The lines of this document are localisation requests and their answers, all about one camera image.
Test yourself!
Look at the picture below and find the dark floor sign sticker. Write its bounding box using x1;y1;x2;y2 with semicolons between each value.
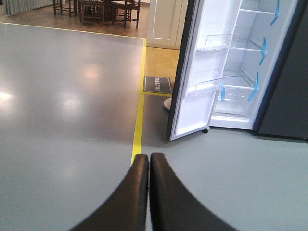
143;76;172;94

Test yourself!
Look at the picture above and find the clear crisper drawer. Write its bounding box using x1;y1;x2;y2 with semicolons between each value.
214;85;254;117

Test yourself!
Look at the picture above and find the left drawer blue tape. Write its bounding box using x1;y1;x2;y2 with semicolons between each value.
220;82;225;102

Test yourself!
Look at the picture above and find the lower glass fridge shelf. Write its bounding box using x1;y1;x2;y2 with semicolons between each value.
223;69;254;88

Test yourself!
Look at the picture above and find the wooden chair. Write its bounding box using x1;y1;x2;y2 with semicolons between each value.
52;0;78;17
110;0;141;28

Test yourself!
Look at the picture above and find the lower blue tape strip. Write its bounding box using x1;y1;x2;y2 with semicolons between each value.
247;71;259;101

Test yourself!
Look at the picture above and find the dark grey fridge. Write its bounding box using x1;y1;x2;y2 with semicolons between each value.
166;0;308;141

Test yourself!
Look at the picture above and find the wooden dining table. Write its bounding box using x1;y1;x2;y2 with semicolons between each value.
78;0;111;23

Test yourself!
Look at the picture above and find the white cabinet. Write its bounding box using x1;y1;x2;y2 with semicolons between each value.
146;0;188;50

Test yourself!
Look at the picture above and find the upper clear door bin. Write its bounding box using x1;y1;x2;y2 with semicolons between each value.
204;33;239;51

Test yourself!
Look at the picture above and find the middle blue tape strip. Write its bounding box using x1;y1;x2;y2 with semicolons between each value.
259;37;267;65

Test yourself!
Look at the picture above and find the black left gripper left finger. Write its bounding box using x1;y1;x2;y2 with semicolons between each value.
71;154;149;231

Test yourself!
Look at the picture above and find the middle glass fridge shelf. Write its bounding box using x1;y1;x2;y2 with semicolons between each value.
231;39;262;52

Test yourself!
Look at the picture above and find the middle clear door bin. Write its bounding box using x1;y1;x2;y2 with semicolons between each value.
194;78;223;95

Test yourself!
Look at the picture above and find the clear door bin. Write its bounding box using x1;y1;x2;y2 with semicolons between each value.
194;78;223;95
204;33;239;51

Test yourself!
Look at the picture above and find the upper glass fridge shelf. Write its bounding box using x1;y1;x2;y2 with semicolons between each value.
240;9;275;15

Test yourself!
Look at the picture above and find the upper blue tape strip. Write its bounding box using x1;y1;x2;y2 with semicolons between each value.
270;0;280;26

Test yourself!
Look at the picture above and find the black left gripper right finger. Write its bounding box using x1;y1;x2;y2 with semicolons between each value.
149;153;236;231

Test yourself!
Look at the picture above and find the fridge door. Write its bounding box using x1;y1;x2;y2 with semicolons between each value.
166;0;242;141

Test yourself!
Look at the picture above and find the glass fridge shelf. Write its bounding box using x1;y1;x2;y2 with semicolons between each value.
231;39;262;52
223;69;254;88
240;9;275;15

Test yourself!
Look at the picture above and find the blue tape strip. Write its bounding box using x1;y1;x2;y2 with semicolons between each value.
247;71;259;101
270;0;280;26
259;37;267;65

